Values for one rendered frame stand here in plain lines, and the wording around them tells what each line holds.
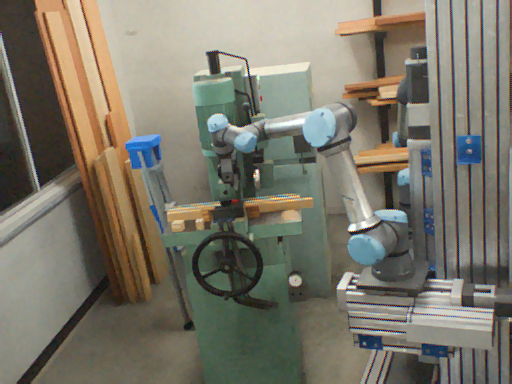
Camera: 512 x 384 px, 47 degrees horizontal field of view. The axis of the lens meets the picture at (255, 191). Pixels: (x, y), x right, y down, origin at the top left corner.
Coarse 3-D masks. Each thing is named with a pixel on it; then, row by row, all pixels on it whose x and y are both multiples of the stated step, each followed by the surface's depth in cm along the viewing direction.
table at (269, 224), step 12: (264, 216) 257; (276, 216) 255; (300, 216) 251; (168, 228) 258; (192, 228) 254; (204, 228) 253; (252, 228) 248; (264, 228) 248; (276, 228) 248; (288, 228) 248; (300, 228) 247; (168, 240) 252; (180, 240) 252; (192, 240) 252; (252, 240) 244
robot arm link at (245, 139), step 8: (232, 128) 215; (240, 128) 216; (248, 128) 217; (256, 128) 219; (224, 136) 216; (232, 136) 214; (240, 136) 212; (248, 136) 211; (256, 136) 218; (232, 144) 215; (240, 144) 212; (248, 144) 212; (256, 144) 216; (248, 152) 214
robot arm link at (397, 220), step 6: (384, 210) 205; (390, 210) 205; (396, 210) 205; (378, 216) 199; (384, 216) 197; (390, 216) 197; (396, 216) 197; (402, 216) 198; (384, 222) 196; (390, 222) 197; (396, 222) 197; (402, 222) 197; (396, 228) 196; (402, 228) 198; (396, 234) 195; (402, 234) 198; (408, 234) 203; (402, 240) 199; (408, 240) 202; (396, 246) 196; (402, 246) 200; (408, 246) 203; (396, 252) 200
